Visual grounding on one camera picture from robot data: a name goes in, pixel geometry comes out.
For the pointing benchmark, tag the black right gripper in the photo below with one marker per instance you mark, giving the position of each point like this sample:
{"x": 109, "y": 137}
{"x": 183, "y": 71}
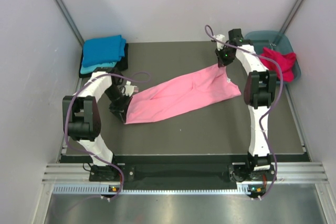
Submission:
{"x": 221, "y": 63}

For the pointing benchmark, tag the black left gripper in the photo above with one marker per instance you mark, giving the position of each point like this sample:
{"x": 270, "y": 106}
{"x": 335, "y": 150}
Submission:
{"x": 121, "y": 109}

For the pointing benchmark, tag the pink t-shirt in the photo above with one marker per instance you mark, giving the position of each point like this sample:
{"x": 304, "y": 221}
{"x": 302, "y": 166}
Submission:
{"x": 180, "y": 95}

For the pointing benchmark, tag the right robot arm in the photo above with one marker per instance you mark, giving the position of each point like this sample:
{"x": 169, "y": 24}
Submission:
{"x": 259, "y": 94}

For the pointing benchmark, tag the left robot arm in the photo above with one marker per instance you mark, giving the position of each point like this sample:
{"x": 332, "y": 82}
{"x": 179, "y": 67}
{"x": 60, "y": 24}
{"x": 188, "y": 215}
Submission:
{"x": 82, "y": 123}

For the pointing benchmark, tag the folded teal t-shirt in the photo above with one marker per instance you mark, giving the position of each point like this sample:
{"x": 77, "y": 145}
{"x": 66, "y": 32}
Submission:
{"x": 88, "y": 70}

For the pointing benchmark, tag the teal plastic bin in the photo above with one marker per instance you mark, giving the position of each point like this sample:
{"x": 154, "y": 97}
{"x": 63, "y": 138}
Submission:
{"x": 275, "y": 41}

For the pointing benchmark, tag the folded blue t-shirt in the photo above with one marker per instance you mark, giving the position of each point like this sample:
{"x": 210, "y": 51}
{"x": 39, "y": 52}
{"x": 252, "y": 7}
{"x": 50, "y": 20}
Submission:
{"x": 103, "y": 50}

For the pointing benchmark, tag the red t-shirt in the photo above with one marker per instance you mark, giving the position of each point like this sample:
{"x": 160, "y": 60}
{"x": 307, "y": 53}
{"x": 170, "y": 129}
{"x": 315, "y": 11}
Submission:
{"x": 285, "y": 62}

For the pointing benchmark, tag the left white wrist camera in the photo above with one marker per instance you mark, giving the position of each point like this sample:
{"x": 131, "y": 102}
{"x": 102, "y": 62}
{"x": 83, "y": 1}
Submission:
{"x": 129, "y": 89}

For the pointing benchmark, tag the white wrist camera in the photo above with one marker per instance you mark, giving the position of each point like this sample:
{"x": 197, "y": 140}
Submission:
{"x": 129, "y": 89}
{"x": 220, "y": 41}

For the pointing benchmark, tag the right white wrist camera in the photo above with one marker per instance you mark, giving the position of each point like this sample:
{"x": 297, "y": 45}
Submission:
{"x": 220, "y": 41}

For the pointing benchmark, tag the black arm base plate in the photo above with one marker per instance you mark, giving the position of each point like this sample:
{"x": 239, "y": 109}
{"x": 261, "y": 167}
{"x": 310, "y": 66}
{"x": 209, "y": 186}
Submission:
{"x": 224, "y": 172}

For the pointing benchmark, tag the aluminium rail frame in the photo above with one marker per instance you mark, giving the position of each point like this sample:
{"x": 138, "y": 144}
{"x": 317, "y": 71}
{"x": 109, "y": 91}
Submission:
{"x": 301, "y": 194}

